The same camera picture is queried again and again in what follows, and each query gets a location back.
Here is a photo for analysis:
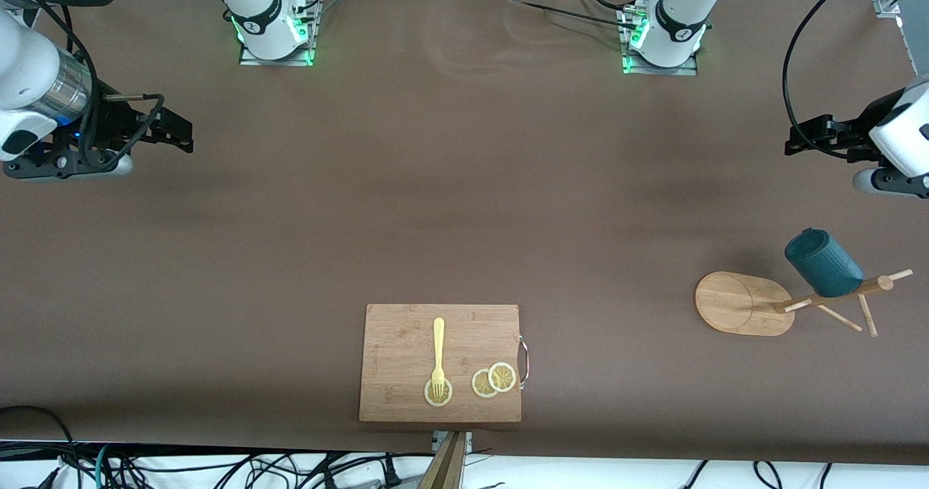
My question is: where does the thick black cable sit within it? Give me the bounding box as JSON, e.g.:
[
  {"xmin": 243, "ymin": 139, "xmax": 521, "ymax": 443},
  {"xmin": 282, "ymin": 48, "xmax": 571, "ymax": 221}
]
[{"xmin": 0, "ymin": 406, "xmax": 79, "ymax": 489}]

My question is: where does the teal cable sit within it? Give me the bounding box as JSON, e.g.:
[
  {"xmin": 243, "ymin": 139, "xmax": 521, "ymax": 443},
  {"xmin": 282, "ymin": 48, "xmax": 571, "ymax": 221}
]
[{"xmin": 94, "ymin": 444, "xmax": 117, "ymax": 489}]

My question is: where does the yellow plastic fork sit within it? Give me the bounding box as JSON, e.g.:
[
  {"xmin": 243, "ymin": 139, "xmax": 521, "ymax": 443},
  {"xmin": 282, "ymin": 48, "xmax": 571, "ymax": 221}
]
[{"xmin": 431, "ymin": 318, "xmax": 446, "ymax": 398}]

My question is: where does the wooden strip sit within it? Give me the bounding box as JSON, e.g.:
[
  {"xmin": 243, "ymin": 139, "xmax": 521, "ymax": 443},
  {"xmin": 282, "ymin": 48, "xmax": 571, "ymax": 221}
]
[{"xmin": 417, "ymin": 431, "xmax": 467, "ymax": 489}]

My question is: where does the teal mug yellow inside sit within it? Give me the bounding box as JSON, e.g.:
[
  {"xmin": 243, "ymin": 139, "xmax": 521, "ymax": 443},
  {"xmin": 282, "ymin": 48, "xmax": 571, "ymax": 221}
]
[{"xmin": 785, "ymin": 228, "xmax": 864, "ymax": 297}]

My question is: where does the wooden cutting board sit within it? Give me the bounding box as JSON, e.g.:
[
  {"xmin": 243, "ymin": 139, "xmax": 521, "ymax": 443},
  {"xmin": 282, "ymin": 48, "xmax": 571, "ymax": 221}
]
[{"xmin": 359, "ymin": 304, "xmax": 529, "ymax": 424}]

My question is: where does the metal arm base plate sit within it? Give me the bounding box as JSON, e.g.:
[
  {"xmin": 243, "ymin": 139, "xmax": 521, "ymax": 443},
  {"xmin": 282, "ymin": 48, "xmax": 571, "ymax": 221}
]
[
  {"xmin": 240, "ymin": 0, "xmax": 318, "ymax": 67},
  {"xmin": 621, "ymin": 7, "xmax": 699, "ymax": 76}
]

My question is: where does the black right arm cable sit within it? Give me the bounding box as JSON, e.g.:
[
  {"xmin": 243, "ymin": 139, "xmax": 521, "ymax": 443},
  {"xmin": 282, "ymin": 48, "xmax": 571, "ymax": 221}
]
[{"xmin": 22, "ymin": 0, "xmax": 167, "ymax": 167}]

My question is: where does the bamboo mug rack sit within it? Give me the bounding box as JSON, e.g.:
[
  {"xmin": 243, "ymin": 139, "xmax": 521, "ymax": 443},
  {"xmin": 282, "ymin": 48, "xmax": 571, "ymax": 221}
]
[{"xmin": 695, "ymin": 268, "xmax": 914, "ymax": 338}]

